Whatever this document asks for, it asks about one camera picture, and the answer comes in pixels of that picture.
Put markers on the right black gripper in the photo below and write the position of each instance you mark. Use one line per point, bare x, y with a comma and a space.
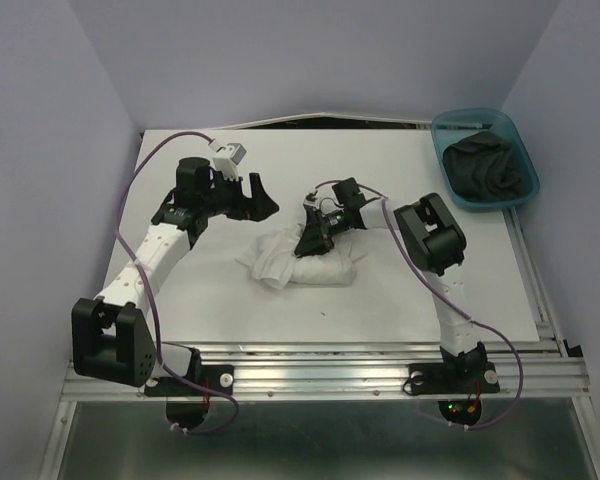
315, 237

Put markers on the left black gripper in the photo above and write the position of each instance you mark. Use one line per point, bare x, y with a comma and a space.
256, 208

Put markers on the white pleated skirt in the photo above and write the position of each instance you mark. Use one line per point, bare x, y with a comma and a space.
270, 259

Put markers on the black skirt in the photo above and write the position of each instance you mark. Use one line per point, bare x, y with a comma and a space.
482, 168

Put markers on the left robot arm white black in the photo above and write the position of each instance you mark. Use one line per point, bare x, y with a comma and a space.
116, 336

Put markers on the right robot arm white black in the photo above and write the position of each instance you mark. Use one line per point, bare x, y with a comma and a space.
427, 236

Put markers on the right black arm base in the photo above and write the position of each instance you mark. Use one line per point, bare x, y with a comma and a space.
462, 380

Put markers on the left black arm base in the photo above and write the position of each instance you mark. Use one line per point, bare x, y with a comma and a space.
199, 397

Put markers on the teal plastic basket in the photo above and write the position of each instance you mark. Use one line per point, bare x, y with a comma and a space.
452, 126

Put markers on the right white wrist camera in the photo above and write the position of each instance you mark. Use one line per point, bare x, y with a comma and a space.
314, 201

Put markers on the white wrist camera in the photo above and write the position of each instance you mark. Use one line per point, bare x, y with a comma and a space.
314, 201
227, 159

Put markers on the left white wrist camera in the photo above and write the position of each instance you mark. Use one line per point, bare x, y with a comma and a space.
227, 159

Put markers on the aluminium rail frame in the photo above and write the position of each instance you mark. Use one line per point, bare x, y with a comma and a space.
336, 410

